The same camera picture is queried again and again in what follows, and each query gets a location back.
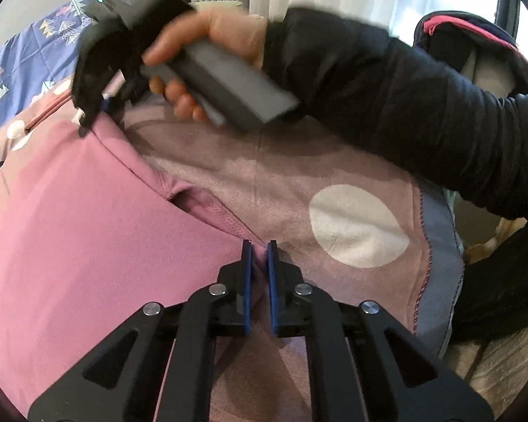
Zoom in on dark cloth with pink trim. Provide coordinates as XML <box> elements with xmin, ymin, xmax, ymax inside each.
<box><xmin>413</xmin><ymin>11</ymin><xmax>528</xmax><ymax>97</ymax></box>

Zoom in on beige bedding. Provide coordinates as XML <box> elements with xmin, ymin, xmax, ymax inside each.
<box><xmin>438</xmin><ymin>216</ymin><xmax>528</xmax><ymax>409</ymax></box>

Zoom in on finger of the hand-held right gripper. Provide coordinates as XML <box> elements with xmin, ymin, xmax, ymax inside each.
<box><xmin>71</xmin><ymin>39</ymin><xmax>115</xmax><ymax>138</ymax></box>
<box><xmin>102</xmin><ymin>70</ymin><xmax>152</xmax><ymax>117</ymax></box>

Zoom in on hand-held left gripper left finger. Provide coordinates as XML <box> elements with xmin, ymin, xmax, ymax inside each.
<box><xmin>27</xmin><ymin>239</ymin><xmax>253</xmax><ymax>422</ymax></box>

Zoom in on pink garment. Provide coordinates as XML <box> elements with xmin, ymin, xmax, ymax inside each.
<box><xmin>0</xmin><ymin>112</ymin><xmax>269</xmax><ymax>422</ymax></box>

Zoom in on person's black jacket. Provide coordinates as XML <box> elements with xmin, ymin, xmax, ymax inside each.
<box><xmin>448</xmin><ymin>90</ymin><xmax>528</xmax><ymax>344</ymax></box>

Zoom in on person's right hand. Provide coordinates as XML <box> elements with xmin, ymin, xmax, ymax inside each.
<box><xmin>141</xmin><ymin>6</ymin><xmax>270</xmax><ymax>124</ymax></box>

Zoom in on pink polka dot blanket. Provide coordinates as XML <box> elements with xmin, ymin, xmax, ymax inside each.
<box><xmin>0</xmin><ymin>75</ymin><xmax>467</xmax><ymax>422</ymax></box>

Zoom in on blue printed quilt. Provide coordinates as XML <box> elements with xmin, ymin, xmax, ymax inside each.
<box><xmin>0</xmin><ymin>0</ymin><xmax>104</xmax><ymax>150</ymax></box>

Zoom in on person's right forearm black sleeve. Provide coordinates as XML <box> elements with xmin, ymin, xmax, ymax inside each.
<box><xmin>262</xmin><ymin>6</ymin><xmax>528</xmax><ymax>221</ymax></box>

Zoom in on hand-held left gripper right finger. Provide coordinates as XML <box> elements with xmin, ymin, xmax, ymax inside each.
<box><xmin>266</xmin><ymin>240</ymin><xmax>494</xmax><ymax>422</ymax></box>

